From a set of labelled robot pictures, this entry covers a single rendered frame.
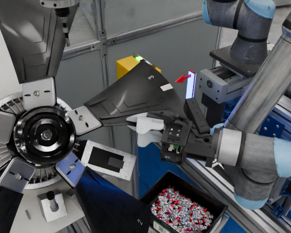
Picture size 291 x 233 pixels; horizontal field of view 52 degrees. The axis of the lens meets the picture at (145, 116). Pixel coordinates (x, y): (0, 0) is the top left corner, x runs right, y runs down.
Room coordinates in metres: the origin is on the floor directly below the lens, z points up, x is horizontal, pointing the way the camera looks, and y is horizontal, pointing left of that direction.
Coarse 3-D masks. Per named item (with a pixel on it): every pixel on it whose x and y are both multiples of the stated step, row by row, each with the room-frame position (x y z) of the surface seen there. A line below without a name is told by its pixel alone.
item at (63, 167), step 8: (72, 152) 0.49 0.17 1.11; (64, 160) 0.45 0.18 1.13; (72, 160) 0.47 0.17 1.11; (56, 168) 0.41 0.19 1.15; (64, 168) 0.43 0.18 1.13; (80, 168) 0.46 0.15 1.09; (64, 176) 0.41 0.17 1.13; (72, 176) 0.42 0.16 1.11; (80, 176) 0.44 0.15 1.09; (72, 184) 0.40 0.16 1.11
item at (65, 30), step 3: (63, 24) 0.53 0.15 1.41; (66, 24) 0.53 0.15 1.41; (63, 27) 0.53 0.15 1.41; (66, 27) 0.53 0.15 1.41; (63, 30) 0.53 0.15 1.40; (66, 30) 0.53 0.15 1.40; (66, 33) 0.53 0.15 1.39; (66, 36) 0.53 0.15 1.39; (66, 39) 0.53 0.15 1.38; (66, 42) 0.53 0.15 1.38; (69, 42) 0.53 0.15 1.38; (69, 45) 0.53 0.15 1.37
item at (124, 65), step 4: (132, 56) 1.05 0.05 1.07; (140, 56) 1.05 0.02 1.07; (120, 60) 1.02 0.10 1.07; (124, 60) 1.02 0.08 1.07; (128, 60) 1.02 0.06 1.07; (132, 60) 1.02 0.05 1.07; (136, 60) 1.02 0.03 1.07; (116, 64) 1.01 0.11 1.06; (120, 64) 0.99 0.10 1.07; (124, 64) 0.99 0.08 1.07; (128, 64) 0.99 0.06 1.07; (132, 64) 0.99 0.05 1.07; (136, 64) 0.99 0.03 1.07; (120, 68) 0.99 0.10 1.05; (124, 68) 0.97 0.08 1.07; (128, 68) 0.96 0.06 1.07; (156, 68) 0.96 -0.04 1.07; (120, 72) 0.99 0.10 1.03; (124, 72) 0.97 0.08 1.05; (160, 72) 0.94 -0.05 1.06; (120, 76) 0.99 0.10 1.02
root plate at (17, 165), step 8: (16, 160) 0.41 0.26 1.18; (24, 160) 0.42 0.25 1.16; (8, 168) 0.39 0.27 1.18; (16, 168) 0.40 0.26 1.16; (24, 168) 0.42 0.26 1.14; (32, 168) 0.43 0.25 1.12; (8, 176) 0.38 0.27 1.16; (16, 176) 0.40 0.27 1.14; (24, 176) 0.41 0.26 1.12; (0, 184) 0.36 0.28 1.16; (8, 184) 0.38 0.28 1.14; (16, 184) 0.39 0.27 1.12; (24, 184) 0.41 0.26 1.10
